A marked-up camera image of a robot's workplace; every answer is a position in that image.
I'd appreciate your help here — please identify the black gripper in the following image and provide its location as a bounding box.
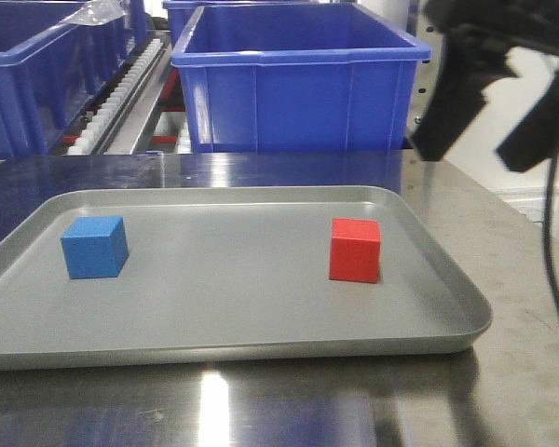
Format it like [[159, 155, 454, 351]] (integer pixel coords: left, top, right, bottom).
[[411, 1, 559, 172]]

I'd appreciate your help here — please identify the red foam cube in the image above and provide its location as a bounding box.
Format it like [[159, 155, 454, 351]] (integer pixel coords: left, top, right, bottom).
[[329, 218, 381, 283]]

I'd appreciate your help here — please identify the blue foam cube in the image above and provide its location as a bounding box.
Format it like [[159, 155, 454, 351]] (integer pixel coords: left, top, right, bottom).
[[60, 215, 130, 279]]

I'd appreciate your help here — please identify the blue bin upper right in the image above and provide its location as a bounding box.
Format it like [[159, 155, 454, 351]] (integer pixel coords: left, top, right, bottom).
[[170, 3, 430, 153]]

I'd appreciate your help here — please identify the blue bin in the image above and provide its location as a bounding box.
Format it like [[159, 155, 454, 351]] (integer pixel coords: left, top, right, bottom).
[[0, 1, 147, 159], [162, 0, 355, 46], [170, 3, 430, 153]]

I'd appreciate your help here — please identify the grey metal tray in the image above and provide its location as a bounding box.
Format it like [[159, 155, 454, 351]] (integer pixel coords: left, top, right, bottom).
[[0, 186, 492, 371]]

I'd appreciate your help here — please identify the blue bin behind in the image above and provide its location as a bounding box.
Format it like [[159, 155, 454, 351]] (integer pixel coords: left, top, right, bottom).
[[162, 0, 355, 46]]

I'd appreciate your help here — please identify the clear plastic sheet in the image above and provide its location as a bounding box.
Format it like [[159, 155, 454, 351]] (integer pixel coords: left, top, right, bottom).
[[61, 0, 127, 26]]

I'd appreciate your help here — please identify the blue bin upper left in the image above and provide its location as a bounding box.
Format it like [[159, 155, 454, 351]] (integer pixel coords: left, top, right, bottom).
[[0, 1, 147, 159]]

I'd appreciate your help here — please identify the black cable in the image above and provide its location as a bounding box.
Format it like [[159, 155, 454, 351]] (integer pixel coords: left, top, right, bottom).
[[540, 148, 559, 373]]

